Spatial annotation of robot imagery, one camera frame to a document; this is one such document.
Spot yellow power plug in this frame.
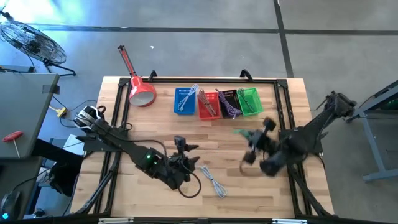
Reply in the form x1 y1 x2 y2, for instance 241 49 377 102
49 105 68 118

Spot blue plastic basket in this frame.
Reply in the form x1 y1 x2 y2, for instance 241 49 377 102
173 87 197 116

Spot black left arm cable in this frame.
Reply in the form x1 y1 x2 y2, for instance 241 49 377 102
177 161 202 199

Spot black computer mouse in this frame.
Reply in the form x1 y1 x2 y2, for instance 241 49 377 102
0 190 22 220

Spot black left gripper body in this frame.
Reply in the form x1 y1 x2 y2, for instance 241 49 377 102
169 136 192 183

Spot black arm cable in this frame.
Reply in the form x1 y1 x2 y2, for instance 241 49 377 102
238 160 251 177
177 161 202 199

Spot red plastic basket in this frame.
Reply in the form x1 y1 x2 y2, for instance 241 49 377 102
197 91 222 121

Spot black chair seat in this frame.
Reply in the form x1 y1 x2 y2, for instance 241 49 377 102
48 161 81 197

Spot grey metal leg table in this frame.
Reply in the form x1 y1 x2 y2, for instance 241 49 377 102
343 79 398 183

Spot red T-handle hex key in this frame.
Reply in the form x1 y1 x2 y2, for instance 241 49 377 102
2 130 24 159

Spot grey side table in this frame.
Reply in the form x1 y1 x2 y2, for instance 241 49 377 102
0 72 60 160

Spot purple USB cable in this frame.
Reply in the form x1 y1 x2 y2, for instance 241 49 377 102
215 88 240 118
215 88 243 119

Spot light blue USB cable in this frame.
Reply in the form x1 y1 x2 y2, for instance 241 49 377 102
177 83 200 112
198 165 229 198

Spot red desk lamp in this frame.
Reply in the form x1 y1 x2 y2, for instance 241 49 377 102
117 45 157 108

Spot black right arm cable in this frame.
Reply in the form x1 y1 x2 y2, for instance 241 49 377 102
238 160 251 177

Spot green plastic basket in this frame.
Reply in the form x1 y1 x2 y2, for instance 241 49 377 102
236 87 264 118

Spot silver aluminium rail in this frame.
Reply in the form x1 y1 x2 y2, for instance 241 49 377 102
272 218 308 224
98 217 134 224

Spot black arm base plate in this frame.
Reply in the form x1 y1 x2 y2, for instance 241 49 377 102
76 135 127 153

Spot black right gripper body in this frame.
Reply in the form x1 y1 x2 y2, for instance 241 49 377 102
243 116 280 166

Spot black floor fan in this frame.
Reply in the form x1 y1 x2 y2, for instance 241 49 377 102
0 11 77 77

